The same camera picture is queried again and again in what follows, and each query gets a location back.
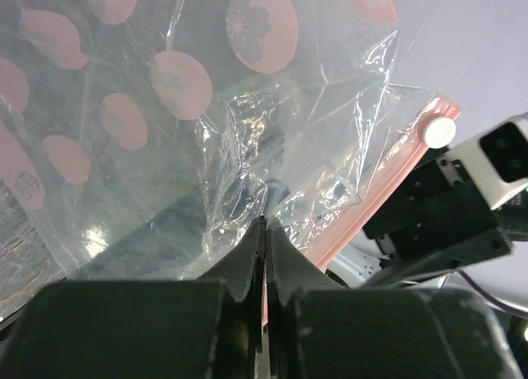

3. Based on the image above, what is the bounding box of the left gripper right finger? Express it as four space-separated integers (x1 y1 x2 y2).
265 228 521 378

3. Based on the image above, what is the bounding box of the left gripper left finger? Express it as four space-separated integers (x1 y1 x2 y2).
1 217 266 378

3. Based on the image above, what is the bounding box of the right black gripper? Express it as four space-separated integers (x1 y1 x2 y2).
363 155 513 287

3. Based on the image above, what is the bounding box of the clear pink-dotted zip bag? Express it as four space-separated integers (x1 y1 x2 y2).
1 0 460 320

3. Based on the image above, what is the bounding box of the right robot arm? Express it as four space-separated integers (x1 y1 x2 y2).
325 155 527 373

